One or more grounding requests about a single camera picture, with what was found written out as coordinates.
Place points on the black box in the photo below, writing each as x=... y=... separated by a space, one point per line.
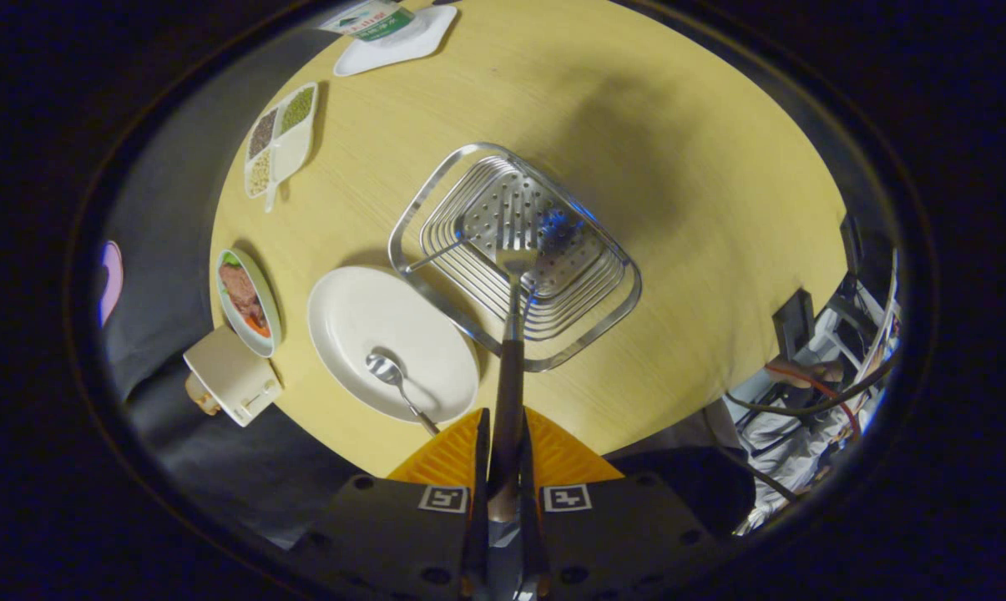
x=793 y=321

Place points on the toasted bread slice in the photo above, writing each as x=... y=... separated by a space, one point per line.
x=204 y=399

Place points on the green beans pile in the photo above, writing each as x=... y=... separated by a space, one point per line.
x=298 y=108

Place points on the brown meat slices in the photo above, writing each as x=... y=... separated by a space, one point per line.
x=240 y=292

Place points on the white toaster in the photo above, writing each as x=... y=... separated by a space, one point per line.
x=227 y=371

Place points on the white round plate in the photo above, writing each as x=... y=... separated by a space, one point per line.
x=361 y=317

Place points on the green lettuce leaf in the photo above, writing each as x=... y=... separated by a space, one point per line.
x=231 y=260

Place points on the black backdrop cloth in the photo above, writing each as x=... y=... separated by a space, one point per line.
x=169 y=209

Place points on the pale beans pile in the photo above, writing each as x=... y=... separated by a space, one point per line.
x=258 y=173

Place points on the dark beans pile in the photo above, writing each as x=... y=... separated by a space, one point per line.
x=262 y=133

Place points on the pink ham slice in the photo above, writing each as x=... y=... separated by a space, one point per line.
x=260 y=325

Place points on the green rimmed food plate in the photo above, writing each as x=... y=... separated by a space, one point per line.
x=273 y=321

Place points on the clear plastic water bottle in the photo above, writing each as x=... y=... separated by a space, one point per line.
x=373 y=21

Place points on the white divided dish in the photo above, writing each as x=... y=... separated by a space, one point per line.
x=292 y=154

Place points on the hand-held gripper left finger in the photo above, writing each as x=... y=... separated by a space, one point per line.
x=479 y=534

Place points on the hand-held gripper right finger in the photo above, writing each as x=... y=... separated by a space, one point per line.
x=533 y=534

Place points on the white coaster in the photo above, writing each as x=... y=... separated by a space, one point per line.
x=402 y=54

